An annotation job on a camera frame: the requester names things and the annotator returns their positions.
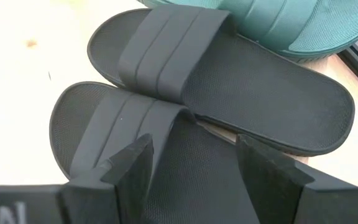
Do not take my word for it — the black slide sandal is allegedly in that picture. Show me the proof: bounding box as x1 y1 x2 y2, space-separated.
86 4 356 157
48 81 262 224

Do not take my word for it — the green slide sandal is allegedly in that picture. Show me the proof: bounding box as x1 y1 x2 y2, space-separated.
136 0 358 64

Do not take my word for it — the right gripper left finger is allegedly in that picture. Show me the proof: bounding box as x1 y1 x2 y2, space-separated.
59 133 154 224

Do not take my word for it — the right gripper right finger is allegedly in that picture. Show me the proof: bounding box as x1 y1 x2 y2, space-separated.
236 134 358 224

